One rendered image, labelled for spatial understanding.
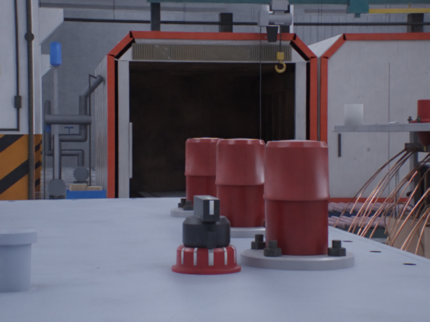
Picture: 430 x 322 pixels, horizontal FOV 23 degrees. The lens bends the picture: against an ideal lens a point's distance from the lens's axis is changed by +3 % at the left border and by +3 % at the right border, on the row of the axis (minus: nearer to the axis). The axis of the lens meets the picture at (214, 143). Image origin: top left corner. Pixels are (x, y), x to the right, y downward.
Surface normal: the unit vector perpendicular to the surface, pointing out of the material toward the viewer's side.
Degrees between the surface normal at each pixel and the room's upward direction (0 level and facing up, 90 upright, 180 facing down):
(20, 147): 90
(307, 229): 91
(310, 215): 91
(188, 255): 88
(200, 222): 50
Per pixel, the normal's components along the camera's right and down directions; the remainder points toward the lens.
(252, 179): 0.48, -0.01
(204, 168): -0.08, -0.01
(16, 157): 0.16, 0.01
